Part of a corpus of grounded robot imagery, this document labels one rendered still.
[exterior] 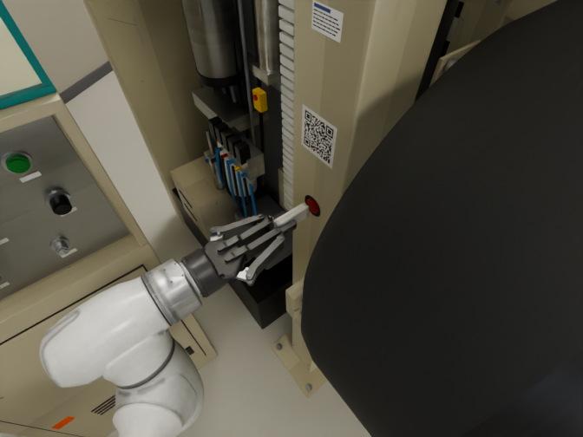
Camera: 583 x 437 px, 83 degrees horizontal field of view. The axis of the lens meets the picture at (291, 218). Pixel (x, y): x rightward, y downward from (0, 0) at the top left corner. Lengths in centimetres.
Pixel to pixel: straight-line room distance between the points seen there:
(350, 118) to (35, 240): 63
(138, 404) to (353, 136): 48
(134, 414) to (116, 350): 11
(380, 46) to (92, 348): 50
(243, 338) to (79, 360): 116
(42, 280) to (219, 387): 93
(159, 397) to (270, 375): 103
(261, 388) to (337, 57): 136
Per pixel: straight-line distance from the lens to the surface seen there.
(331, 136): 48
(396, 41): 43
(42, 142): 68
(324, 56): 45
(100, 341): 52
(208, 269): 52
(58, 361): 54
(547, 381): 25
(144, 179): 238
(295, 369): 156
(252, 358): 160
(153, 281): 52
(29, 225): 77
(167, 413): 58
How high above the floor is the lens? 153
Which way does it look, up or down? 52 degrees down
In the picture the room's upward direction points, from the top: straight up
